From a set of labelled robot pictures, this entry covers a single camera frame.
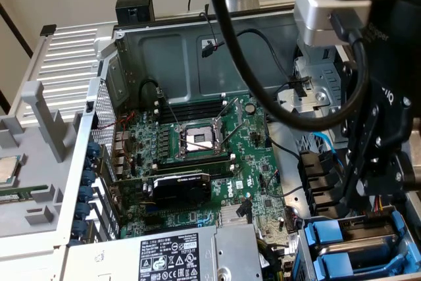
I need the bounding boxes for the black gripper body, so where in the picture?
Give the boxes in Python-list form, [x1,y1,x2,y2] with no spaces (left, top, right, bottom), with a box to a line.
[340,0,421,163]

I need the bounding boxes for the black ribbed plastic shroud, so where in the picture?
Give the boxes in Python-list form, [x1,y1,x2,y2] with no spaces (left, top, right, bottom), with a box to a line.
[297,151,346,219]

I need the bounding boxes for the silver drive cage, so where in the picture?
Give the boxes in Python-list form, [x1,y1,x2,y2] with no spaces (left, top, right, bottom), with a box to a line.
[276,45,351,145]

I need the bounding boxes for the blue drive caddies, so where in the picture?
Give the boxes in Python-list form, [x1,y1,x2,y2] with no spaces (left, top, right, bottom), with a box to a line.
[294,208,421,281]

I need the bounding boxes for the white service tag label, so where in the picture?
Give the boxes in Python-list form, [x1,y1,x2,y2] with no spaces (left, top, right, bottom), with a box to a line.
[286,233,299,256]

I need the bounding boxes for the green motherboard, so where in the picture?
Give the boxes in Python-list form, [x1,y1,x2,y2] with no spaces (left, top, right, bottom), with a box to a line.
[111,93,300,281]

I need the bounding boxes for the silver chipset heatsink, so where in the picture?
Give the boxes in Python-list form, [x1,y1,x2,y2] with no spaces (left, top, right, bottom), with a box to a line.
[218,205,255,226]

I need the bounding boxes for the silver socket cover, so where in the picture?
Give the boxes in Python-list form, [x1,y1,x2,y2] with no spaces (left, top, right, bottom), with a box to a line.
[212,96,247,151]

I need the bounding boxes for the silver locking lever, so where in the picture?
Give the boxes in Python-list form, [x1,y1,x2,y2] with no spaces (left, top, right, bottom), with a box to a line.
[184,138,216,151]
[162,93,182,130]

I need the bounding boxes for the CPU socket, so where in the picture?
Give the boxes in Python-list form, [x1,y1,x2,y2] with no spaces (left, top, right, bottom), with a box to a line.
[177,122,228,161]

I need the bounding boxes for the black RAM slot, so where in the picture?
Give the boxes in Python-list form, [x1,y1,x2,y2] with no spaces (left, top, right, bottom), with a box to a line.
[161,113,224,124]
[162,109,226,118]
[157,157,232,167]
[164,99,228,108]
[163,103,227,113]

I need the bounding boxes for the black graphics card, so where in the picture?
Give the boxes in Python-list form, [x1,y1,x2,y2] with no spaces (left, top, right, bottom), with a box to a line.
[110,170,212,212]

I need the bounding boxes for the open PC case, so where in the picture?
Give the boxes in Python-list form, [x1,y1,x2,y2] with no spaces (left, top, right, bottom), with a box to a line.
[54,0,421,281]

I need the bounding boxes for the silver power supply unit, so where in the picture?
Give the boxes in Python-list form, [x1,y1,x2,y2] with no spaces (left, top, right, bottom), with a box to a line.
[65,224,264,281]

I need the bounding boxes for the black box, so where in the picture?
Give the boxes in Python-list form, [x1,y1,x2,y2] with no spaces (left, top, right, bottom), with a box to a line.
[115,0,155,27]

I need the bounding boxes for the grey parts rack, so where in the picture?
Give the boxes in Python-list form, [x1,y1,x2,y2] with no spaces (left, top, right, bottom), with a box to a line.
[0,80,87,239]

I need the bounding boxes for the green RAM stick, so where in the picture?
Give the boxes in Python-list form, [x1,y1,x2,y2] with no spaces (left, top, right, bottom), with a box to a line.
[0,184,50,203]

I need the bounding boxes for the silver CPU chip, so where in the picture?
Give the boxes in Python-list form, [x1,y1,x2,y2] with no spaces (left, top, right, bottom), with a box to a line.
[0,155,21,186]

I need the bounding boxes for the multicolour power wire bundle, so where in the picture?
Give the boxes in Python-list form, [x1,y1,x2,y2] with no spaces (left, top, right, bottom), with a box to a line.
[371,195,385,218]

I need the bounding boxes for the blue data wire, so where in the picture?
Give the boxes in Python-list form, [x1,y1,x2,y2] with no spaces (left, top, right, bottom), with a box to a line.
[312,132,345,172]

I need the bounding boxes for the thick black board wire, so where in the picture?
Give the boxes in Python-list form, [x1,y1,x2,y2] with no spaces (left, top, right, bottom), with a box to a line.
[266,119,303,160]

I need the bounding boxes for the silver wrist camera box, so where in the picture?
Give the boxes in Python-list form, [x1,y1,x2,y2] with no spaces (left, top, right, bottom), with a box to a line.
[293,0,372,47]

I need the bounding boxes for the black cable strap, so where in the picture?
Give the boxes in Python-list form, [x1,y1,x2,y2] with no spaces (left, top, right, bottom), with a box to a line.
[287,76,312,97]

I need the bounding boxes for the sleeved black power wire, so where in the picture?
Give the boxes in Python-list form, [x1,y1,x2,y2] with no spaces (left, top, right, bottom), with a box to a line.
[239,199,253,223]

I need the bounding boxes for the braided yellow black wire bundle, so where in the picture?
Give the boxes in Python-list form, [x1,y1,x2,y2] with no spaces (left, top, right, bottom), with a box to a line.
[258,238,287,281]

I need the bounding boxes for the thick black camera cable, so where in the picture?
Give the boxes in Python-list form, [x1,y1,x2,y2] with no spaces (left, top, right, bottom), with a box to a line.
[203,0,368,132]

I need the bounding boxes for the thin red black wire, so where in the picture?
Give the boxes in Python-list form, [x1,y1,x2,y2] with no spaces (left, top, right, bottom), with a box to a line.
[199,11,224,51]

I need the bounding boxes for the black wire with flat plug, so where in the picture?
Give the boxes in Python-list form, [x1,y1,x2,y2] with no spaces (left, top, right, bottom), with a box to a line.
[201,28,297,85]

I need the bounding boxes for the short black looped wire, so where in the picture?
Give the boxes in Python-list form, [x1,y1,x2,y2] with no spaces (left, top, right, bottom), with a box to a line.
[139,78,164,113]

